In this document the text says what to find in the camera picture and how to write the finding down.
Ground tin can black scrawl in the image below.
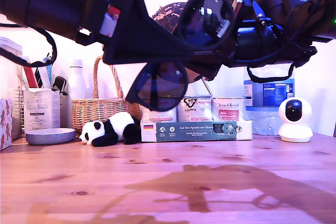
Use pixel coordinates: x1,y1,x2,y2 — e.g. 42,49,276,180
177,97,212,123

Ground black sunglasses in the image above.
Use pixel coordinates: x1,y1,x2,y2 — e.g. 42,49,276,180
125,0,251,112

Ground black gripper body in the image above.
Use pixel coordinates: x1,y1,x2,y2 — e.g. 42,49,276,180
228,0,302,67
25,0,129,49

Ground small white round camera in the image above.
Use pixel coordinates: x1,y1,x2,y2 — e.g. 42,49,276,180
277,97,313,143

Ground green cardboard can tray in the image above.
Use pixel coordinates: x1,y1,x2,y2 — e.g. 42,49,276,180
140,119,253,143

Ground red and white tube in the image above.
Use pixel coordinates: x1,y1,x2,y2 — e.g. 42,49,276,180
22,64,39,90

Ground metal wire rack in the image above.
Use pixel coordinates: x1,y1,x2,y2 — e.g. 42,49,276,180
16,84,25,132

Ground gingerbread print box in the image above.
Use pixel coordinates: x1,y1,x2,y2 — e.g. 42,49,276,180
0,99,13,152

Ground clear container with lid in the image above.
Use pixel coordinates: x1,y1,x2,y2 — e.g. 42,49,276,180
0,37,24,141

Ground black clip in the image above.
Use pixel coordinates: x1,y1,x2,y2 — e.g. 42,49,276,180
51,76,68,97

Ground tin can pale pink label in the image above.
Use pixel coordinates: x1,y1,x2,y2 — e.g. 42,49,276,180
141,97,177,124

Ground cork globe on stand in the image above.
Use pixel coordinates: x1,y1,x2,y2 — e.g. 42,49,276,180
149,2,213,99

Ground wicker basket with handle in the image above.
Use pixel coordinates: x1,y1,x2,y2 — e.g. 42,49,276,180
71,55,142,132

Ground panda plush toy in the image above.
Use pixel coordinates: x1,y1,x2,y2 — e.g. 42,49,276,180
78,112,142,148

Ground tin can red label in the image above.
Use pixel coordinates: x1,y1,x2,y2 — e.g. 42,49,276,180
211,97,246,122

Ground white metal bottle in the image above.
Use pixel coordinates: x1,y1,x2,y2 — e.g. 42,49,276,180
67,59,87,101

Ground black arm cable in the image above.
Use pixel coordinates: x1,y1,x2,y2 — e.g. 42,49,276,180
0,23,58,68
246,62,295,83

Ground large clear water bottle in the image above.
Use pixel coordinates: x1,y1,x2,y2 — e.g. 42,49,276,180
243,63,295,136

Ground grey shallow bowl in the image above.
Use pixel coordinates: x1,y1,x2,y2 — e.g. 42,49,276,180
25,128,77,146

